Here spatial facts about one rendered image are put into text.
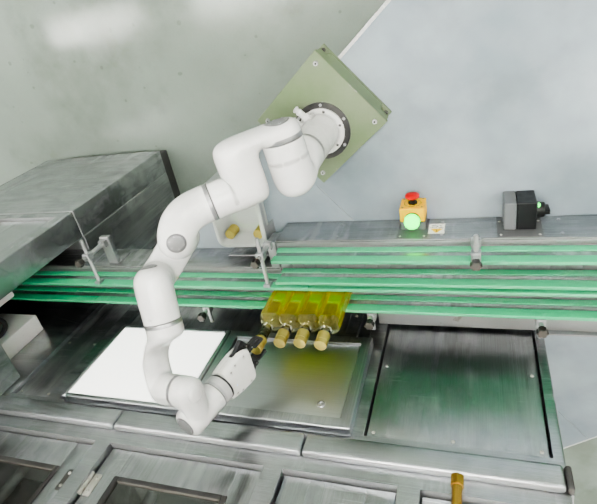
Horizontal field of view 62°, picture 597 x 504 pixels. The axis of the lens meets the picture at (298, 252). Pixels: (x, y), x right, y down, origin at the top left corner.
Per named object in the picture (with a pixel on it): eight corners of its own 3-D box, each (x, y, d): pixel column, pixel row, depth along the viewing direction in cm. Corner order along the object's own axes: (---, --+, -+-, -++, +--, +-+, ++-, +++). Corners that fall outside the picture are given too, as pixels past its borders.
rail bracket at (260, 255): (271, 273, 159) (257, 296, 149) (260, 226, 151) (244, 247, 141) (280, 273, 158) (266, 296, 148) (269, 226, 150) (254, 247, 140)
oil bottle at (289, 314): (300, 291, 160) (279, 334, 143) (297, 276, 157) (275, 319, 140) (317, 291, 158) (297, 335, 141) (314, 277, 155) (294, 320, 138)
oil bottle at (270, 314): (283, 291, 162) (261, 333, 145) (280, 276, 159) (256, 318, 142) (300, 291, 160) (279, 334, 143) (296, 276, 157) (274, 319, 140)
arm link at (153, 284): (214, 312, 110) (215, 297, 124) (192, 218, 106) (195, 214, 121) (140, 329, 108) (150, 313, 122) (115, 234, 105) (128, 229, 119)
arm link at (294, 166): (294, 176, 126) (273, 205, 113) (278, 126, 120) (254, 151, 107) (330, 170, 122) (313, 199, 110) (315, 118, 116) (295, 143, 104)
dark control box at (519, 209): (502, 216, 141) (503, 230, 134) (502, 190, 137) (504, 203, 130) (533, 215, 138) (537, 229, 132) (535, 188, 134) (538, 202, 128)
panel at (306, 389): (126, 330, 180) (64, 402, 152) (123, 324, 178) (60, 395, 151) (373, 345, 150) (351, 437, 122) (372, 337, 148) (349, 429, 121)
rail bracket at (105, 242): (122, 257, 189) (84, 291, 171) (105, 217, 181) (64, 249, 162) (132, 257, 187) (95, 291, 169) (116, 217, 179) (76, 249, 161)
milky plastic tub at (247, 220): (229, 234, 172) (219, 247, 165) (212, 174, 161) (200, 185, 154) (276, 233, 166) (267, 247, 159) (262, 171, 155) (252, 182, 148)
